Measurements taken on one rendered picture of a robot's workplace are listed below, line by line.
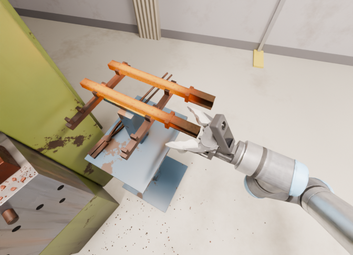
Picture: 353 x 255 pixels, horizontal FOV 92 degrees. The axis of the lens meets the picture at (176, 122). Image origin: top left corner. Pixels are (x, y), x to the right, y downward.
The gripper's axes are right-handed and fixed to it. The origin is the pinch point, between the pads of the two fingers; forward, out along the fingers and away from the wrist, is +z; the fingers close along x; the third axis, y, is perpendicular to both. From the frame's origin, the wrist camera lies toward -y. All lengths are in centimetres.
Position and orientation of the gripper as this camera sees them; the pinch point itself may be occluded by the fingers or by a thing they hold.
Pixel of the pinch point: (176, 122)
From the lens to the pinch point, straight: 51.3
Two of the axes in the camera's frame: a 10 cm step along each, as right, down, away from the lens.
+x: 4.5, -7.6, 4.6
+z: -8.9, -3.9, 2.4
